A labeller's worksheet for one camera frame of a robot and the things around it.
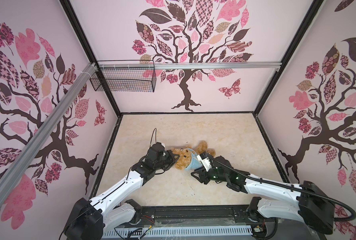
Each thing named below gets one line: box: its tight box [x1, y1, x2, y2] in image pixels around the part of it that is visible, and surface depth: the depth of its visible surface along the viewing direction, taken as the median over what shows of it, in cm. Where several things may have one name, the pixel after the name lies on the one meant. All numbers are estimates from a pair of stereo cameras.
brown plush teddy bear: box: [171, 140, 216, 170], surface depth 81 cm
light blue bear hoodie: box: [184, 147, 203, 171], surface depth 82 cm
